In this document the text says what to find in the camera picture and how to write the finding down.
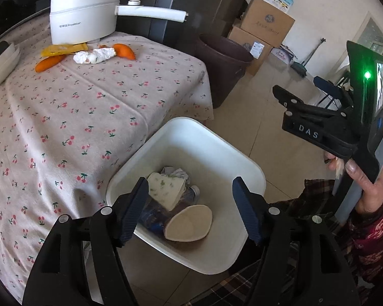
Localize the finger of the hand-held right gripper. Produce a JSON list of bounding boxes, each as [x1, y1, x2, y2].
[[272, 84, 343, 117], [313, 75, 352, 112]]

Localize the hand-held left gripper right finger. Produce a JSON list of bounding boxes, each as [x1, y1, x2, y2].
[[232, 177, 361, 306]]

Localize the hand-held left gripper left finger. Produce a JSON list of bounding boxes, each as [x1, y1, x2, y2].
[[22, 177, 150, 306]]

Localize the dark blue plastic packet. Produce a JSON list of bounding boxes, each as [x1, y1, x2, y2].
[[140, 202, 173, 232]]

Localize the white plastic bin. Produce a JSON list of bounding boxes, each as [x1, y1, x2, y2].
[[105, 117, 267, 275]]

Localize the red instant noodle cup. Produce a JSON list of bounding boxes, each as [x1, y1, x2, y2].
[[164, 205, 213, 241]]

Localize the white paper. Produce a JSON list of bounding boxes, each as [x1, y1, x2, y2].
[[161, 166, 189, 182]]

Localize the clear plastic bottle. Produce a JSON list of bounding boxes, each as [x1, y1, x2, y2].
[[175, 183, 200, 206]]

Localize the person's right forearm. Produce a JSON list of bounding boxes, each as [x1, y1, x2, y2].
[[346, 188, 383, 291]]

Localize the person's right hand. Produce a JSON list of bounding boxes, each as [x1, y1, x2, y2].
[[324, 151, 383, 218]]

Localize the broom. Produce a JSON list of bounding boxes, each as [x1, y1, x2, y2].
[[290, 38, 327, 78]]

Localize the colourful packet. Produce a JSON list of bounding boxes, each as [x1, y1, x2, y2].
[[271, 45, 296, 63]]

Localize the dark brown waste bin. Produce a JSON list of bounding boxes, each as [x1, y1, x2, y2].
[[196, 34, 254, 109]]

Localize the cardboard box with label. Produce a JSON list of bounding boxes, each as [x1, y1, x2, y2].
[[227, 25, 273, 76]]

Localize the person's plaid trousers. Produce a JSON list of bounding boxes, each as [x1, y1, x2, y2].
[[190, 178, 383, 306]]

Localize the large cardboard box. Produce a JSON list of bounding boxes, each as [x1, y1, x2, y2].
[[241, 0, 296, 48]]

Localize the cherry print tablecloth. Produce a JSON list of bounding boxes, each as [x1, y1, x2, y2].
[[0, 14, 214, 303]]

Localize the crumpled white tissue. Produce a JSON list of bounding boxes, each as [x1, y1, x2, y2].
[[73, 47, 116, 65]]

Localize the yellow snack packet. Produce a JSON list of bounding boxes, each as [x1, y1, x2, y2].
[[41, 42, 89, 57]]

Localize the white bowl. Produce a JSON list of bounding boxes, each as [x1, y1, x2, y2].
[[0, 41, 20, 92]]

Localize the white electric cooking pot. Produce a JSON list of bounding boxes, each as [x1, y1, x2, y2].
[[49, 0, 189, 45]]

